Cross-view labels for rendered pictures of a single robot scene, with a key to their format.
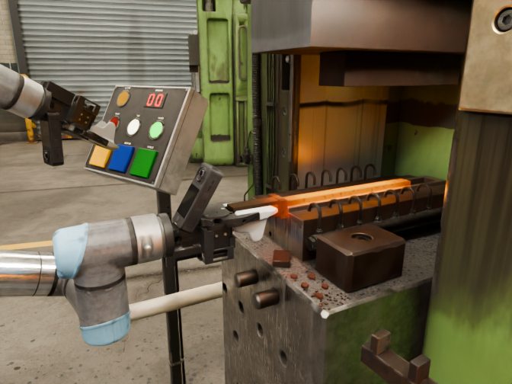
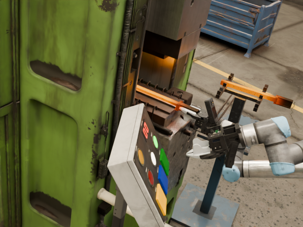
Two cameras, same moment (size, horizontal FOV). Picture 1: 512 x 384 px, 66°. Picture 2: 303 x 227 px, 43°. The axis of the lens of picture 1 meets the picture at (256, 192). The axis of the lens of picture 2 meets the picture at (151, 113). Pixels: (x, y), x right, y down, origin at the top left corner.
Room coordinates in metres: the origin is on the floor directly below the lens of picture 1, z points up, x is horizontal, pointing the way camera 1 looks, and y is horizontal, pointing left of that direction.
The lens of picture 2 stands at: (1.79, 1.15, 1.89)
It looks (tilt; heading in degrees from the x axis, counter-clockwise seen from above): 31 degrees down; 231
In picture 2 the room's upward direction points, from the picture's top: 11 degrees clockwise
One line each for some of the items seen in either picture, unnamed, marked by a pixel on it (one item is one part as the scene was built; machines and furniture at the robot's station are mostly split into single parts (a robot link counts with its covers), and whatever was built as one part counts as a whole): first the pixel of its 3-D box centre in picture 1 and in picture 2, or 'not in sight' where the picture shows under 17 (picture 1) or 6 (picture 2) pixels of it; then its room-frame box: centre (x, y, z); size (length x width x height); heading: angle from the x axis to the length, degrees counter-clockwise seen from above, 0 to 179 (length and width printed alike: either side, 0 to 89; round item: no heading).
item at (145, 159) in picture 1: (145, 163); (163, 162); (1.01, 0.29, 1.01); 0.07 x 0.05 x 0.07; 52
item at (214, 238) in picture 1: (196, 233); (208, 123); (0.61, 0.10, 0.97); 0.12 x 0.08 x 0.09; 117
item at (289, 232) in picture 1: (357, 205); (136, 98); (0.81, -0.22, 0.96); 0.42 x 0.20 x 0.09; 117
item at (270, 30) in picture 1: (371, 27); (148, 28); (0.81, -0.22, 1.32); 0.42 x 0.20 x 0.10; 117
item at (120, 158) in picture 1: (122, 158); (162, 179); (1.07, 0.37, 1.01); 0.07 x 0.05 x 0.07; 52
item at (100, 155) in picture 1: (102, 154); (160, 199); (1.13, 0.45, 1.01); 0.07 x 0.05 x 0.07; 52
